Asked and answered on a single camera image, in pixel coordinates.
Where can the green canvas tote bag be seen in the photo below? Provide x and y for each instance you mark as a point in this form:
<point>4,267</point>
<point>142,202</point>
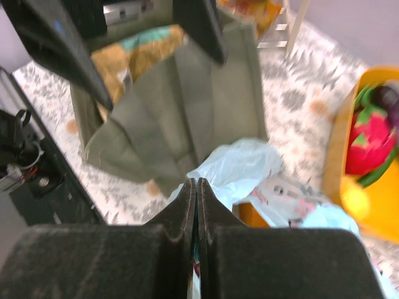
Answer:
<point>171,119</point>

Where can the pink dragon fruit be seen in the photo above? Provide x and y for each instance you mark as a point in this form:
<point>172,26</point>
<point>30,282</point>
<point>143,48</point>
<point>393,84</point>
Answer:
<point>371,140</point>

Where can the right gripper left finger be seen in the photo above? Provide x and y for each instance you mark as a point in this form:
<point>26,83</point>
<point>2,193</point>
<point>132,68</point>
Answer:
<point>154,260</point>

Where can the orange juice pouch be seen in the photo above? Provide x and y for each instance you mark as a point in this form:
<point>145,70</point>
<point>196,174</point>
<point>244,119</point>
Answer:
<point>263,12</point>

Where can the white metal shelf rack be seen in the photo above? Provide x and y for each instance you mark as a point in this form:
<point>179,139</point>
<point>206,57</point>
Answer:
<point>283,32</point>

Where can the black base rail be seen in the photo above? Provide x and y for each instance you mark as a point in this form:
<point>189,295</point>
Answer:
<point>34,173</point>

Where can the light blue plastic bag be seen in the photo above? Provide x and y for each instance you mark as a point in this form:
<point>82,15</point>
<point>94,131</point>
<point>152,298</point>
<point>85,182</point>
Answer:
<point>251,171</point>

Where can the purple eggplant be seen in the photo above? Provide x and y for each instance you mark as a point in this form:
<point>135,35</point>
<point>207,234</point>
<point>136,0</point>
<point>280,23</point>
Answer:
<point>387,98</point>

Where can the yellow plastic fruit basket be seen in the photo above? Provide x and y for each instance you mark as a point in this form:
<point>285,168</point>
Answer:
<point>371,199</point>

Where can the brown paper snack bag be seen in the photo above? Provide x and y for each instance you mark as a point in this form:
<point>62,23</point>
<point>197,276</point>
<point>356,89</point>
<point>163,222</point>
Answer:
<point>122,63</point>

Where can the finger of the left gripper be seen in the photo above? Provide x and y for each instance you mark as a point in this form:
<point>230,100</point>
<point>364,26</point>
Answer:
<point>200,20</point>
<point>56,33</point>

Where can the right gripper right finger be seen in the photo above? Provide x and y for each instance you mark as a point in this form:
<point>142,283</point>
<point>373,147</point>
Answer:
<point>237,261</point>

